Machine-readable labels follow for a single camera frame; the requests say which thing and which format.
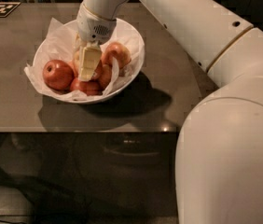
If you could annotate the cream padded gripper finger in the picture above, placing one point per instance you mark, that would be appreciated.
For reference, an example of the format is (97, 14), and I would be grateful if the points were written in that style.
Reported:
(89, 59)

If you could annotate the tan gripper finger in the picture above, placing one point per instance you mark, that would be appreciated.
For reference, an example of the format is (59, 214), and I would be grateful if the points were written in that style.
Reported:
(77, 43)

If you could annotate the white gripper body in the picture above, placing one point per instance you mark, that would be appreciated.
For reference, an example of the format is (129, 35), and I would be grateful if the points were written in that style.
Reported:
(93, 28)

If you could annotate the apple with sticker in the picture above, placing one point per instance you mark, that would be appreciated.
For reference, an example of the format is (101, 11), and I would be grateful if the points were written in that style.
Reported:
(76, 63)

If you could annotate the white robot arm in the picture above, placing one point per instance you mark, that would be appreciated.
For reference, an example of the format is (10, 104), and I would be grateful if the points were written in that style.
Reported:
(219, 153)

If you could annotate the white bowl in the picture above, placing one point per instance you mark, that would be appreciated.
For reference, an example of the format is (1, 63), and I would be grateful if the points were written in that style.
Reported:
(134, 47)

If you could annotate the middle right pale apple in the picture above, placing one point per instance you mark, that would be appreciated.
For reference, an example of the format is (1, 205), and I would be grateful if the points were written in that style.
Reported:
(105, 77)

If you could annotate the back right red apple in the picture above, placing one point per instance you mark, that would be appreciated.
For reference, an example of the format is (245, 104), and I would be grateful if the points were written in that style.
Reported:
(118, 51)

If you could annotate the red apple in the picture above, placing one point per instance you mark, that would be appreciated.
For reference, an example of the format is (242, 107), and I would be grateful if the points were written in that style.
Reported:
(58, 75)
(118, 51)
(90, 88)

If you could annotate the front bottom red apple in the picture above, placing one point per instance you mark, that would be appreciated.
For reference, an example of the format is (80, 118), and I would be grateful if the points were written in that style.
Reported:
(90, 88)

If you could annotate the left red apple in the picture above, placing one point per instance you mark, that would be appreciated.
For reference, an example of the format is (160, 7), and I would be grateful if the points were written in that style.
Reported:
(58, 75)

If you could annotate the white tissue paper liner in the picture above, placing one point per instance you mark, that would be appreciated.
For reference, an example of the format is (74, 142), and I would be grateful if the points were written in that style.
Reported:
(57, 44)

